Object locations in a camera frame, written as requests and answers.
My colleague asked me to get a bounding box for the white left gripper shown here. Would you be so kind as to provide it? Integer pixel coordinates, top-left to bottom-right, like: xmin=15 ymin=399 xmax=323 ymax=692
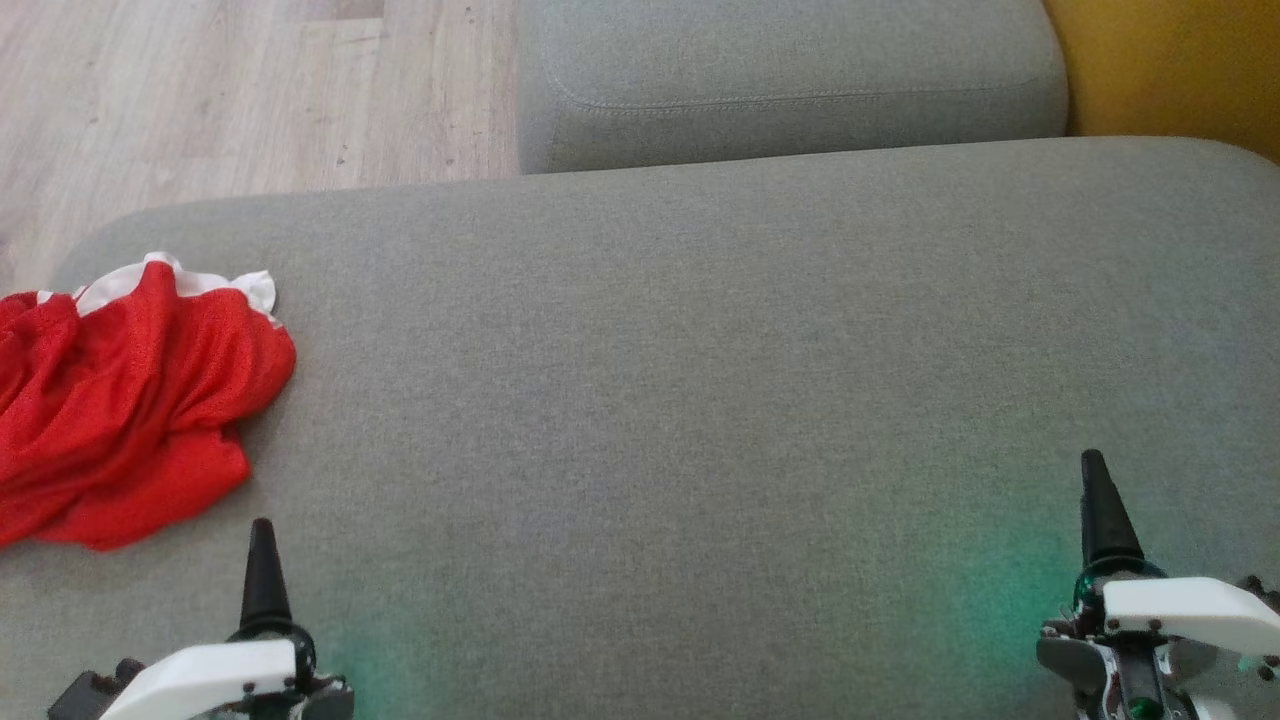
xmin=48 ymin=517 xmax=356 ymax=720

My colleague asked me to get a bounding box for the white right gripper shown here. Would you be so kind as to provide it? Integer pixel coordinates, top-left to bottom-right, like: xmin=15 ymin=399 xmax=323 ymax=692
xmin=1036 ymin=449 xmax=1280 ymax=720

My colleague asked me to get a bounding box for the red and white jersey shirt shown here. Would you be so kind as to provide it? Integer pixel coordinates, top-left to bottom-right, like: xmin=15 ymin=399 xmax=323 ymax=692
xmin=0 ymin=252 xmax=298 ymax=553

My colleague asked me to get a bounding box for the grey fabric sofa seat cushion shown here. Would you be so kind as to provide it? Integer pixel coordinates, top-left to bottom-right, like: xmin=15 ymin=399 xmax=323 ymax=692
xmin=0 ymin=135 xmax=1280 ymax=720

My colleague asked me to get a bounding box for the yellow fabric cushion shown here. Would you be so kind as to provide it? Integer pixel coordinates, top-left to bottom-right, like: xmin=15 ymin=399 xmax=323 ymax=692
xmin=1040 ymin=0 xmax=1280 ymax=166

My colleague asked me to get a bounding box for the grey fabric sofa cushion block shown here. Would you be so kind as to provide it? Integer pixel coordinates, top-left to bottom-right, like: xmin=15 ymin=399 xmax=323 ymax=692
xmin=515 ymin=0 xmax=1069 ymax=176

